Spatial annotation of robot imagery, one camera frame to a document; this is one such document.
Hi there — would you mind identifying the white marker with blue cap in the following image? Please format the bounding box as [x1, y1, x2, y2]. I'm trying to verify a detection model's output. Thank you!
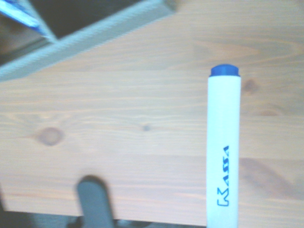
[206, 63, 242, 228]

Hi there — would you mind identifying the grey fabric pen holder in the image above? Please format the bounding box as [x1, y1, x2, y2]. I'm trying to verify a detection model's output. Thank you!
[0, 0, 178, 82]

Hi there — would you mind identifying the blue and white pen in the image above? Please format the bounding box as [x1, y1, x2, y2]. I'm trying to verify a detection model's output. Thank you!
[0, 0, 49, 36]

